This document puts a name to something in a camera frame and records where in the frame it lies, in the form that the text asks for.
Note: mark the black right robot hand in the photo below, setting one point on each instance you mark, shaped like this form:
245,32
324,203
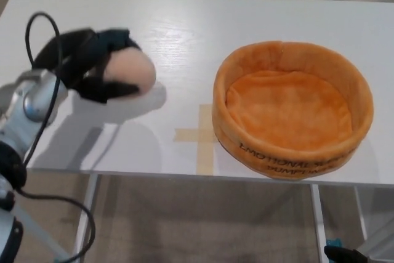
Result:
348,252

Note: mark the light blue metal bar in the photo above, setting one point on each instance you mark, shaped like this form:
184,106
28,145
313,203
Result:
37,232

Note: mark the short beige tape strip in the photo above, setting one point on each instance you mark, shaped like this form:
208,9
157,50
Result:
187,135

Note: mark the white metal table leg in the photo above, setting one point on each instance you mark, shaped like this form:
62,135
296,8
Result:
89,195
318,216
360,210

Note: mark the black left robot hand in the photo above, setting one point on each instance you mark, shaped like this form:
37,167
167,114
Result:
77,59

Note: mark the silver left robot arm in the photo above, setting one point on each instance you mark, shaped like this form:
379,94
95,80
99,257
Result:
34,103

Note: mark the pink round plush toy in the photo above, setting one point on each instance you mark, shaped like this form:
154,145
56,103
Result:
132,69

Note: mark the orange plush round basket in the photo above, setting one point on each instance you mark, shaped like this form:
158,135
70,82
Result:
286,112

